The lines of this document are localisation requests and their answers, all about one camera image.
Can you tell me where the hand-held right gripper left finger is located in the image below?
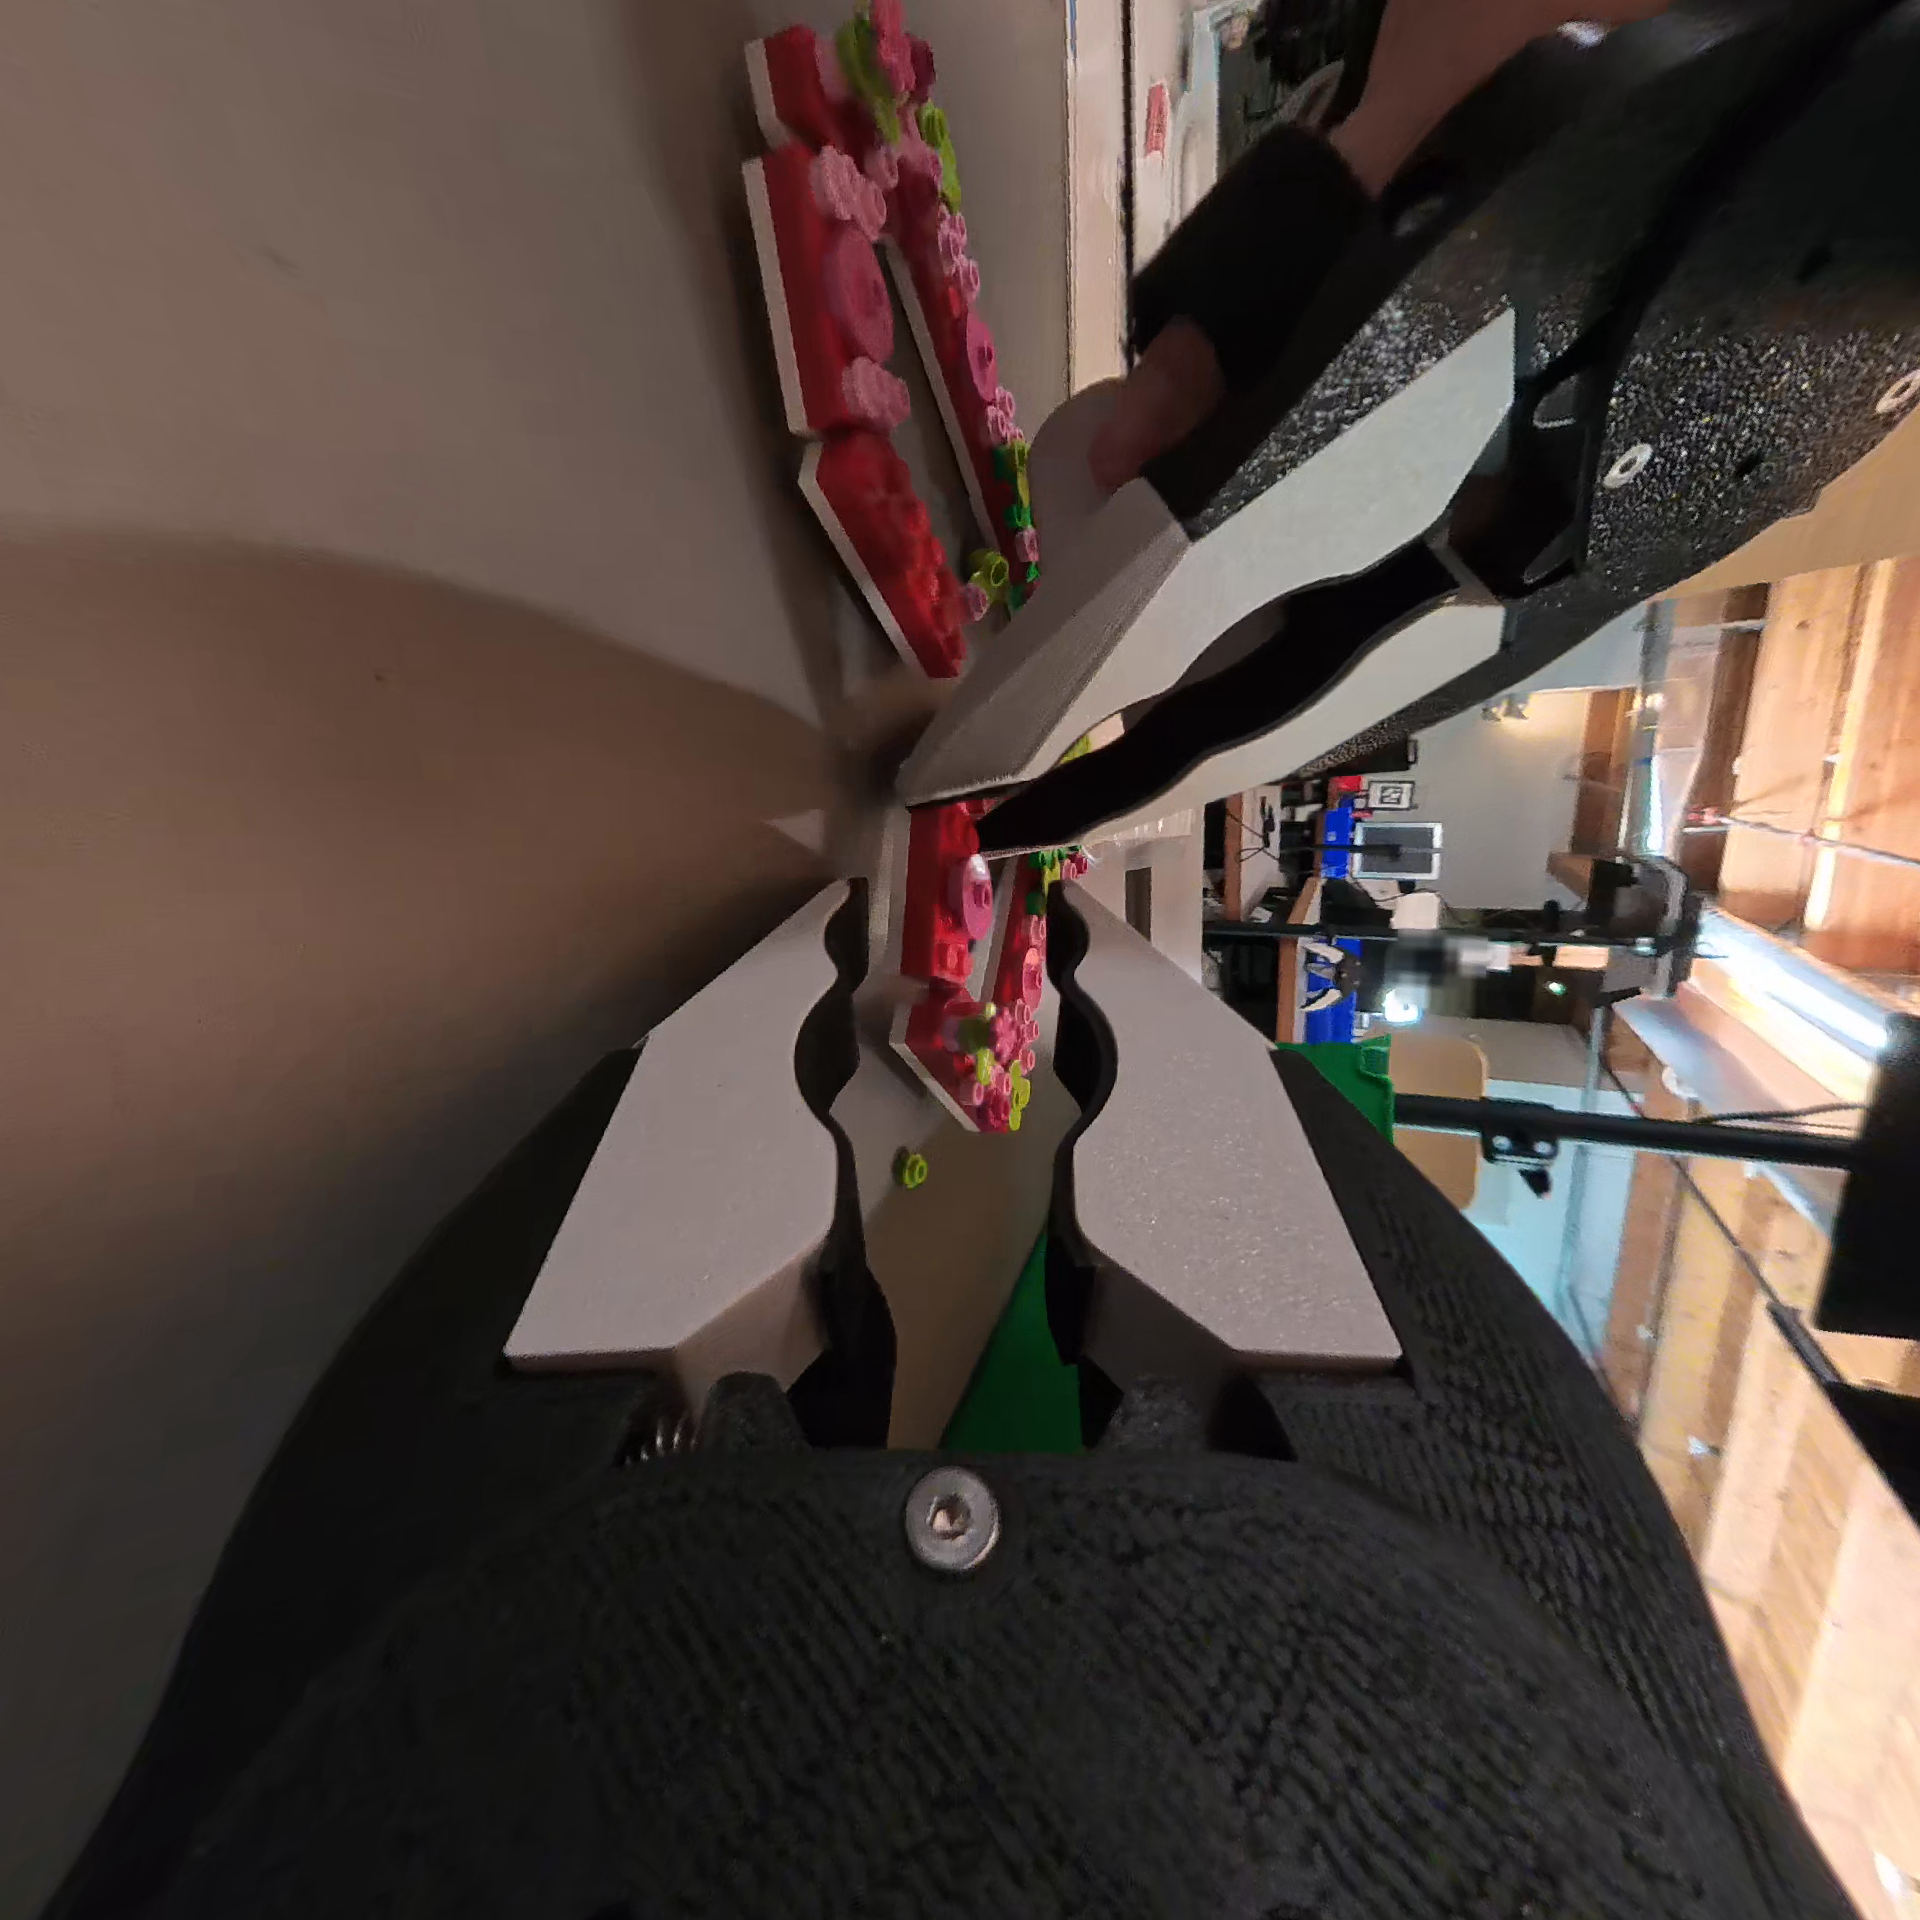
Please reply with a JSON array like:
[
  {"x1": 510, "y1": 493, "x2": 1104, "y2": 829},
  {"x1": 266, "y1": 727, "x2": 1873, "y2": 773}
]
[{"x1": 502, "y1": 877, "x2": 898, "y2": 1449}]

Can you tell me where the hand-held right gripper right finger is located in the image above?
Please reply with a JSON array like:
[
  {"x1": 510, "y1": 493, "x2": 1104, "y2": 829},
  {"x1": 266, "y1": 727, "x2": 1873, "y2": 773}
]
[{"x1": 1044, "y1": 882, "x2": 1404, "y2": 1449}]

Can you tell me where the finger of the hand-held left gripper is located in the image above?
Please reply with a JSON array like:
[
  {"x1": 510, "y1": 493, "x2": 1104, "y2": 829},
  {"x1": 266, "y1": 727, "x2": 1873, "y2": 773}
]
[
  {"x1": 970, "y1": 544, "x2": 1509, "y2": 859},
  {"x1": 896, "y1": 305, "x2": 1519, "y2": 807}
]

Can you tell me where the red lego heart wreath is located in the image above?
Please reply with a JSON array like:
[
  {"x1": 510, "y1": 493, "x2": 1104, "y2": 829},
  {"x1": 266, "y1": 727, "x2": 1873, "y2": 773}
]
[{"x1": 742, "y1": 0, "x2": 1097, "y2": 1134}]

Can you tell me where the person's left hand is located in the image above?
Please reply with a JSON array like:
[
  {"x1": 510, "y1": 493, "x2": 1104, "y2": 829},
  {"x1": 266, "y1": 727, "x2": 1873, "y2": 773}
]
[{"x1": 1092, "y1": 0, "x2": 1670, "y2": 490}]

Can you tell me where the green plastic bin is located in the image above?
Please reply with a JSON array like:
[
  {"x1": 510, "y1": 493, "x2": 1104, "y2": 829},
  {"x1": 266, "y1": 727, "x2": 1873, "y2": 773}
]
[{"x1": 941, "y1": 1035, "x2": 1396, "y2": 1454}]

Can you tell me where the black tripod pole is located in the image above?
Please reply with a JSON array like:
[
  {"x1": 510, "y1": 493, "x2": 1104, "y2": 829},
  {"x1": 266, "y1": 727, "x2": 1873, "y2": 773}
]
[{"x1": 1392, "y1": 1093, "x2": 1876, "y2": 1175}]

